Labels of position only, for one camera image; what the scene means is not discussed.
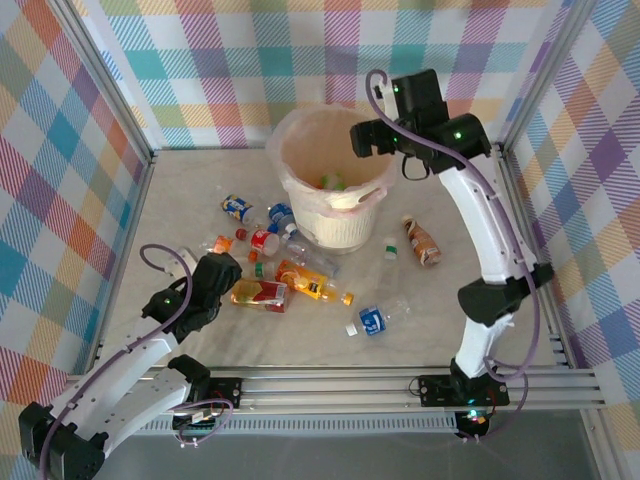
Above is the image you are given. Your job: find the clear bottle with red label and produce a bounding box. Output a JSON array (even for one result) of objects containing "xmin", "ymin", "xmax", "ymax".
[{"xmin": 235, "ymin": 227, "xmax": 281, "ymax": 257}]

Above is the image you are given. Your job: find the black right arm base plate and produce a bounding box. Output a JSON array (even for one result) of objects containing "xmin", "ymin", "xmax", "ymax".
[{"xmin": 417, "ymin": 373, "xmax": 511, "ymax": 409}]

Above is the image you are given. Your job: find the crushed bottle with green print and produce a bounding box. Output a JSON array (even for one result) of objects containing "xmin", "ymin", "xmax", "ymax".
[{"xmin": 314, "ymin": 171, "xmax": 347, "ymax": 192}]

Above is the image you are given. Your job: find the orange juice bottle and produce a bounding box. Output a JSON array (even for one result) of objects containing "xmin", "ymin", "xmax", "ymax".
[{"xmin": 274, "ymin": 259, "xmax": 355, "ymax": 306}]

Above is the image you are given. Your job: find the pink plastic bin liner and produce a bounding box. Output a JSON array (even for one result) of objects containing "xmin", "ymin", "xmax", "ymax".
[{"xmin": 264, "ymin": 102, "xmax": 399, "ymax": 219}]

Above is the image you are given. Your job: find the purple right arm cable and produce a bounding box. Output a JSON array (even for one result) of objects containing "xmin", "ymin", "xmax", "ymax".
[{"xmin": 366, "ymin": 69, "xmax": 544, "ymax": 442}]

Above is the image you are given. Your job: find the large clear bottle blue label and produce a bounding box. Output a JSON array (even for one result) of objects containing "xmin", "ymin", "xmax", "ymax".
[{"xmin": 344, "ymin": 294, "xmax": 412, "ymax": 339}]

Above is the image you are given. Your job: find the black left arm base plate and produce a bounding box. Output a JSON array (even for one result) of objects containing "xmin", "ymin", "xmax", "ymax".
[{"xmin": 199, "ymin": 377, "xmax": 244, "ymax": 411}]

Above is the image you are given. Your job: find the brown drink bottle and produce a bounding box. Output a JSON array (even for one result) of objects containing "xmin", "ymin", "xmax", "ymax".
[{"xmin": 402, "ymin": 214, "xmax": 443, "ymax": 267}]

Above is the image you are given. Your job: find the cream ribbed plastic bin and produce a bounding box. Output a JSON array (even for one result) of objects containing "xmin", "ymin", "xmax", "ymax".
[{"xmin": 279, "ymin": 107, "xmax": 394, "ymax": 255}]

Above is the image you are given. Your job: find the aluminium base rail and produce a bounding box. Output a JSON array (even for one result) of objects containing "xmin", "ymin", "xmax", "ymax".
[{"xmin": 57, "ymin": 367, "xmax": 606, "ymax": 416}]

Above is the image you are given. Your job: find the aluminium side rail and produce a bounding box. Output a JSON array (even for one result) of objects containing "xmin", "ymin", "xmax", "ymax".
[
  {"xmin": 497, "ymin": 144, "xmax": 577, "ymax": 371},
  {"xmin": 87, "ymin": 149, "xmax": 159, "ymax": 375}
]

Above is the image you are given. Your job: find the thin black cable loop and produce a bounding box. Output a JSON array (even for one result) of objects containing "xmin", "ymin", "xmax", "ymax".
[{"xmin": 399, "ymin": 149, "xmax": 432, "ymax": 182}]

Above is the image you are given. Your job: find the red yellow tea bottle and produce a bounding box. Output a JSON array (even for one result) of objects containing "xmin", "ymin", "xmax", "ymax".
[{"xmin": 229, "ymin": 278, "xmax": 291, "ymax": 315}]

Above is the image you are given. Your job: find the small bottle with orange label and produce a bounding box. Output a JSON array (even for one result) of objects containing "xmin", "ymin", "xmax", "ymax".
[{"xmin": 201, "ymin": 233, "xmax": 235, "ymax": 255}]

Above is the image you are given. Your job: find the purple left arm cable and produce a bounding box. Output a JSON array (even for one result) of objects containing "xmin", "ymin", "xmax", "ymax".
[{"xmin": 37, "ymin": 243, "xmax": 236, "ymax": 474}]

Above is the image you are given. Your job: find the aluminium corner post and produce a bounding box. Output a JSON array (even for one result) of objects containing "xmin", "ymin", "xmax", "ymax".
[
  {"xmin": 52, "ymin": 0, "xmax": 157, "ymax": 166},
  {"xmin": 497, "ymin": 0, "xmax": 600, "ymax": 156}
]

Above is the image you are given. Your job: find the clear bottle green neck label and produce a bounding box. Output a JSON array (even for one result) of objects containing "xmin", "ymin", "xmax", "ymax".
[{"xmin": 377, "ymin": 238, "xmax": 404, "ymax": 296}]

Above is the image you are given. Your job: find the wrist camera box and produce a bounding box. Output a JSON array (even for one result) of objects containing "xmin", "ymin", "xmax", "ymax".
[
  {"xmin": 172, "ymin": 247, "xmax": 201, "ymax": 275},
  {"xmin": 372, "ymin": 82, "xmax": 396, "ymax": 109}
]

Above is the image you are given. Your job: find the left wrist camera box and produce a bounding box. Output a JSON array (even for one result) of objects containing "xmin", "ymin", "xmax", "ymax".
[{"xmin": 172, "ymin": 247, "xmax": 201, "ymax": 275}]

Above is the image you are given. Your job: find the clear bottle blue pink label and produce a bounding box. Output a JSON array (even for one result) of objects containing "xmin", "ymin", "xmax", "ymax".
[{"xmin": 279, "ymin": 234, "xmax": 342, "ymax": 279}]

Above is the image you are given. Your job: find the bottle with blue yellow label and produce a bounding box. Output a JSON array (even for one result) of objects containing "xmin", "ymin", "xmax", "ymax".
[{"xmin": 221, "ymin": 193, "xmax": 256, "ymax": 225}]

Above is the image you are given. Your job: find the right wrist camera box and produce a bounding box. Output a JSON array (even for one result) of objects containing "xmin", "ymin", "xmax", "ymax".
[{"xmin": 372, "ymin": 82, "xmax": 396, "ymax": 109}]

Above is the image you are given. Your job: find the grey slotted cable duct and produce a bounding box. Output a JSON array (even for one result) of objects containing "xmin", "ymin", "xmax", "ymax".
[{"xmin": 144, "ymin": 418, "xmax": 461, "ymax": 437}]

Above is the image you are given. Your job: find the small bottle with blue label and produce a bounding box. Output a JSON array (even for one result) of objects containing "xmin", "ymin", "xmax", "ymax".
[{"xmin": 268, "ymin": 202, "xmax": 300, "ymax": 237}]

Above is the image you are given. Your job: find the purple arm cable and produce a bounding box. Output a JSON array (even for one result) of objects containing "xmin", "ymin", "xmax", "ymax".
[
  {"xmin": 366, "ymin": 69, "xmax": 544, "ymax": 442},
  {"xmin": 37, "ymin": 243, "xmax": 236, "ymax": 474}
]

